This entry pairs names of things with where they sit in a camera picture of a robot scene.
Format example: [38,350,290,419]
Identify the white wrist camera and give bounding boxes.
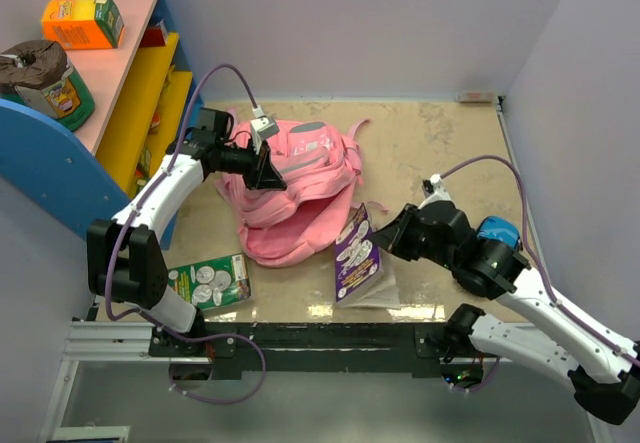
[419,173,451,209]
[250,116,279,148]

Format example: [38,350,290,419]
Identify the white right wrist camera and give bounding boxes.
[419,173,451,209]

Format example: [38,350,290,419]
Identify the orange green juice box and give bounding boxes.
[41,0,124,51]

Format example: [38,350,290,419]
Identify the small pink white eraser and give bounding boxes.
[455,91,497,104]

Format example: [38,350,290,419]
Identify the pink student backpack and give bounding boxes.
[215,119,368,268]

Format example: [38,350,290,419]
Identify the blue pink yellow shelf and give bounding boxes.
[1,0,195,238]

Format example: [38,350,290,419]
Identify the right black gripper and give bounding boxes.
[369,203,457,270]

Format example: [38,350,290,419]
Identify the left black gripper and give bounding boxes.
[217,136,287,190]

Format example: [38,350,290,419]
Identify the brown topped green canister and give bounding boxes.
[1,39,95,132]

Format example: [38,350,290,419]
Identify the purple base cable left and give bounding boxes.
[168,335,270,406]

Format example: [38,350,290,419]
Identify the red item on shelf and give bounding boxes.
[140,19,168,48]

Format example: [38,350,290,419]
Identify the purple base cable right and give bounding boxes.
[449,355,504,394]

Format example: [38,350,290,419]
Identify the blue pencil case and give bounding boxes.
[476,216,523,251]

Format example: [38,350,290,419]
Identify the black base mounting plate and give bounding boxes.
[149,322,494,387]

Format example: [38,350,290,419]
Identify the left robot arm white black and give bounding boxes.
[86,108,287,355]

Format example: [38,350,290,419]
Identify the purple paperback book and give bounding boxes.
[334,204,400,309]

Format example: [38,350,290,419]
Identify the green box on lower shelf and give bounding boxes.
[128,172,150,199]

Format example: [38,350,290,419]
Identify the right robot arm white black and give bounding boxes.
[369,200,639,425]

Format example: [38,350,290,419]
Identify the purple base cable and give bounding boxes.
[168,335,270,406]
[449,355,504,394]

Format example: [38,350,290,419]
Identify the green paperback book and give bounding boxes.
[168,253,252,311]

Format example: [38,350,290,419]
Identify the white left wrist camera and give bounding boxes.
[250,116,279,148]

